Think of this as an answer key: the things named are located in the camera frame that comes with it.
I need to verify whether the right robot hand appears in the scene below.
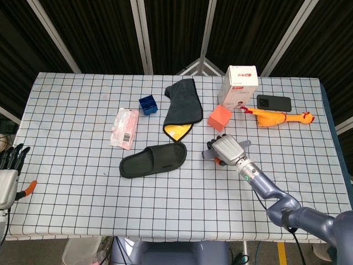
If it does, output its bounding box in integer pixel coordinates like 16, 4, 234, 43
206, 134, 248, 168

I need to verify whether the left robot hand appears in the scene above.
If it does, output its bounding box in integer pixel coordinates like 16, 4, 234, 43
0, 143, 38, 210

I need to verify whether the black rubber slipper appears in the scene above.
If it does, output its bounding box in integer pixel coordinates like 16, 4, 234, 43
119, 142, 188, 179

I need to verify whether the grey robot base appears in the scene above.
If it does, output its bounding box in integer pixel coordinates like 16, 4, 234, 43
110, 240, 231, 265

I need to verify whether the orange cube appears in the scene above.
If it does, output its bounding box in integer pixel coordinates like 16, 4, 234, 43
207, 104, 232, 133

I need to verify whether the yellow rubber chicken toy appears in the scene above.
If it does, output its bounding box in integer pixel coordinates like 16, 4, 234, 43
239, 106, 315, 128

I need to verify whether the white desk lamp box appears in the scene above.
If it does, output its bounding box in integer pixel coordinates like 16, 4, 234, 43
217, 65, 259, 110

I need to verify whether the grey and yellow towel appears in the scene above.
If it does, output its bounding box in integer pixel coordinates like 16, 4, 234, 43
162, 78, 204, 143

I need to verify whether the black smartphone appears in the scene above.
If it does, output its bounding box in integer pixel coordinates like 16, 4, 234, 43
256, 94, 292, 113

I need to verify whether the checkered tablecloth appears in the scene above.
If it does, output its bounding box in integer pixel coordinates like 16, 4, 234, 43
4, 72, 353, 243

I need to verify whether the blue plastic compartment block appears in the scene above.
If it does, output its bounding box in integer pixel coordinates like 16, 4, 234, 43
138, 94, 159, 116

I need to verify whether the clear plastic storage box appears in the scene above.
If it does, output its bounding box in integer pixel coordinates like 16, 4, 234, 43
62, 237, 103, 265

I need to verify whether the pink plastic packet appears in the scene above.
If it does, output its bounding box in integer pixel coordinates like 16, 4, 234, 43
110, 108, 140, 151

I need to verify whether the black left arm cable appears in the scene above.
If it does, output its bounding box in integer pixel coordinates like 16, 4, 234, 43
0, 206, 12, 246

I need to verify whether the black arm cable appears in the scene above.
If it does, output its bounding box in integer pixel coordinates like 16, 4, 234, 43
253, 190, 307, 265
0, 206, 12, 246

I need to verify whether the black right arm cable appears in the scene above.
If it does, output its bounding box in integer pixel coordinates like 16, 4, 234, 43
253, 190, 307, 265

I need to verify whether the black folding screen white frame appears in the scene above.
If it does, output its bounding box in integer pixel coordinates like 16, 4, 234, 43
0, 0, 353, 133

